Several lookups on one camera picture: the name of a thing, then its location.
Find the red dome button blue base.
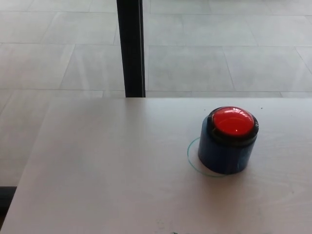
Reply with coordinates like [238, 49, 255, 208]
[197, 105, 260, 175]

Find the black vertical post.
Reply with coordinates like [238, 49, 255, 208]
[116, 0, 146, 98]

